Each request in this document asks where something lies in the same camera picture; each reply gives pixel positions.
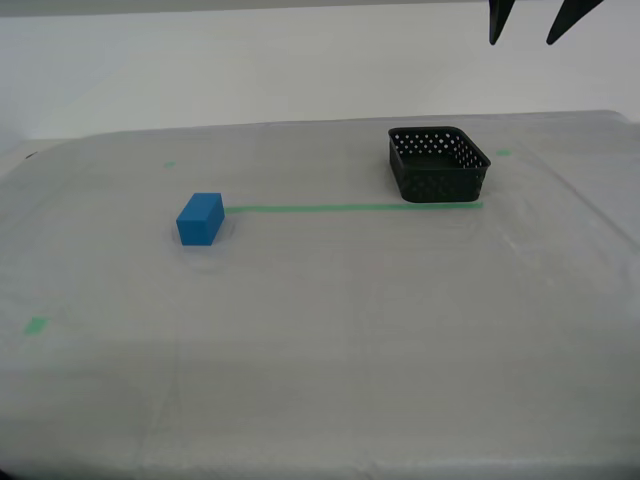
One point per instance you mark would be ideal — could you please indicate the white table cover cloth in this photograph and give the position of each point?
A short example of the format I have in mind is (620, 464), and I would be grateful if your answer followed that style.
(320, 325)

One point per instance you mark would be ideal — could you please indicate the long green tape strip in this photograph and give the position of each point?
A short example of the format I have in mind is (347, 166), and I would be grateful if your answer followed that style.
(350, 207)

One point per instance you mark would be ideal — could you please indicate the black perforated plastic basket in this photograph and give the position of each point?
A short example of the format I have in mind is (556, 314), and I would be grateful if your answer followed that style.
(440, 185)

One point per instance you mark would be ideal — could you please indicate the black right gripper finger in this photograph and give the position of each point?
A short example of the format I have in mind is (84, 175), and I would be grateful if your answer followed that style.
(570, 17)
(499, 17)

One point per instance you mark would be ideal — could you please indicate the blue rectangular block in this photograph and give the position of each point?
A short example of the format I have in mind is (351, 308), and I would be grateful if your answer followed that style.
(197, 230)

